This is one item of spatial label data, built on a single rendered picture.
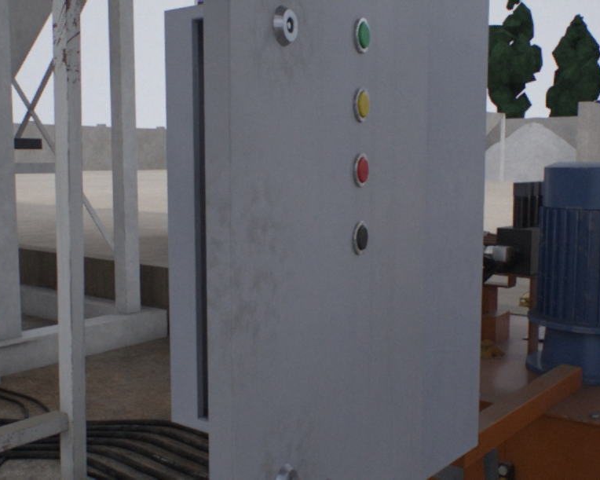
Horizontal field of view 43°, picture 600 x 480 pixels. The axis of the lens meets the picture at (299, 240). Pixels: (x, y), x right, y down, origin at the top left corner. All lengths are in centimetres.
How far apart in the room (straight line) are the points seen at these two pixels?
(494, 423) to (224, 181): 79
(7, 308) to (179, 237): 287
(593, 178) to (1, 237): 294
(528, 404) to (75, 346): 154
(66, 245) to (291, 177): 188
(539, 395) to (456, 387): 36
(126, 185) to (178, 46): 330
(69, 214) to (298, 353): 183
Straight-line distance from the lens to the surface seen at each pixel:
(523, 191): 173
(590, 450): 141
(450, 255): 96
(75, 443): 258
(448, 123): 94
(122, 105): 437
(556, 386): 143
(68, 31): 237
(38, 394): 363
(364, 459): 75
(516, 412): 128
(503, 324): 188
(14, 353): 398
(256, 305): 52
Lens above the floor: 104
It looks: 6 degrees down
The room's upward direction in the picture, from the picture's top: straight up
